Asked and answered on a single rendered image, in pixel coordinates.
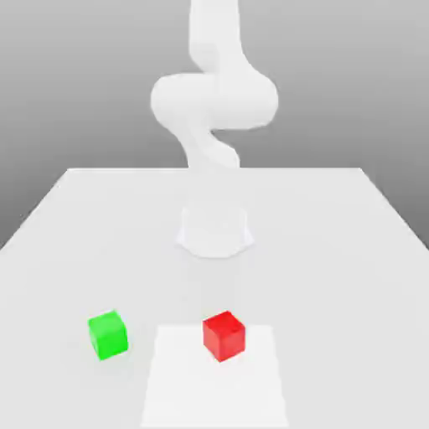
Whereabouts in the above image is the small red cube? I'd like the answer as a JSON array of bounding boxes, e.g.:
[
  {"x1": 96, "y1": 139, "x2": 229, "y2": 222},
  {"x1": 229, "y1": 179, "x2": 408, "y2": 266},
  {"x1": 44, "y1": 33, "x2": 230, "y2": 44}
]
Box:
[{"x1": 202, "y1": 310, "x2": 246, "y2": 364}]

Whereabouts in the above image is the small green cube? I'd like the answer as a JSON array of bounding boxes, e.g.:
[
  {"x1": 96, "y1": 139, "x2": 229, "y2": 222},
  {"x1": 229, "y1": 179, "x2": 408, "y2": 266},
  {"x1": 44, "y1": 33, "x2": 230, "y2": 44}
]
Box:
[{"x1": 87, "y1": 309, "x2": 129, "y2": 362}]

